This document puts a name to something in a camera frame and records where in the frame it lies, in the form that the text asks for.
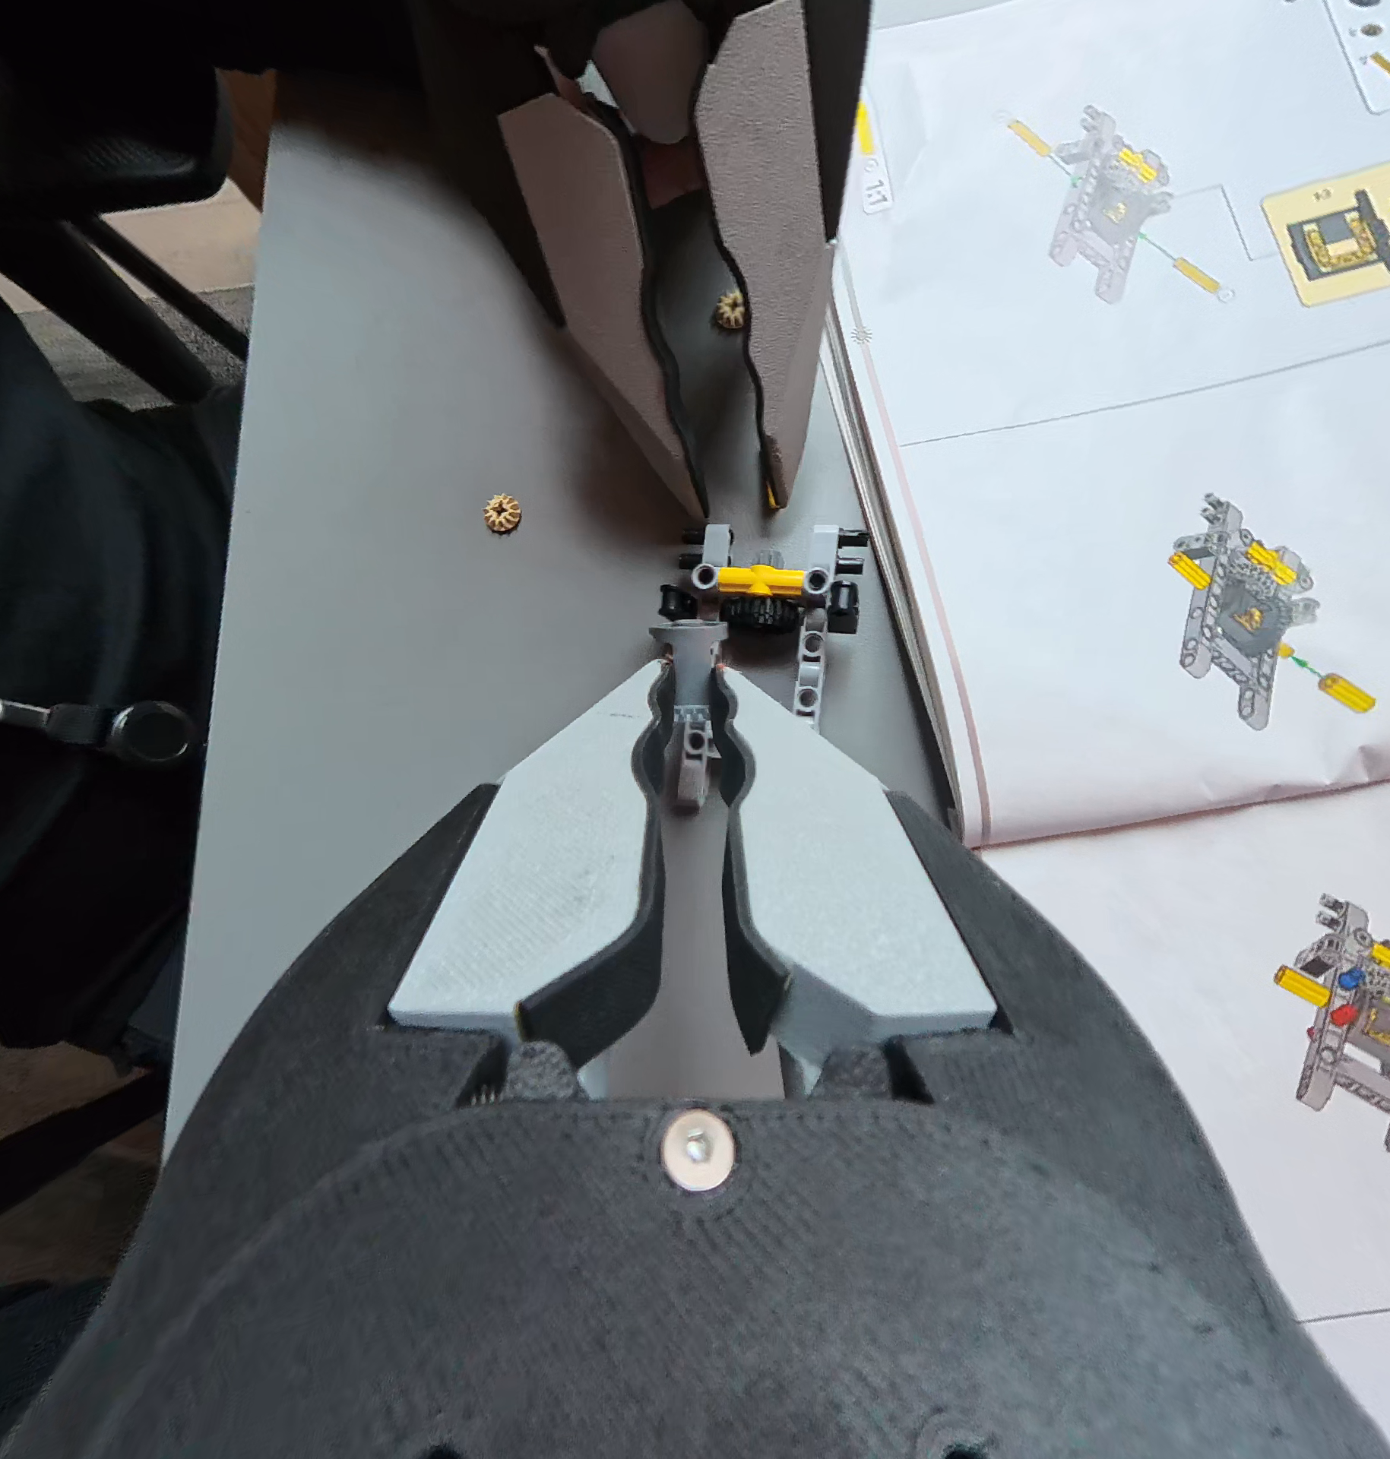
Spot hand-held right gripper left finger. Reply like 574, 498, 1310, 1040
387, 659, 675, 1068

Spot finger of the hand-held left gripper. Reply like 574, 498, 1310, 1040
498, 94, 713, 520
692, 0, 838, 510

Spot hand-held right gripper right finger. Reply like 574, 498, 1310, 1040
712, 664, 1002, 1060

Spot grey lego frame assembly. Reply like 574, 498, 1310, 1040
658, 522, 874, 722

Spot lego instruction booklet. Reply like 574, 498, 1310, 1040
821, 0, 1390, 1459

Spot person's left hand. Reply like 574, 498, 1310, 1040
637, 141, 707, 209

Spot black mesh armrest chair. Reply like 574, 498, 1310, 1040
0, 0, 251, 403

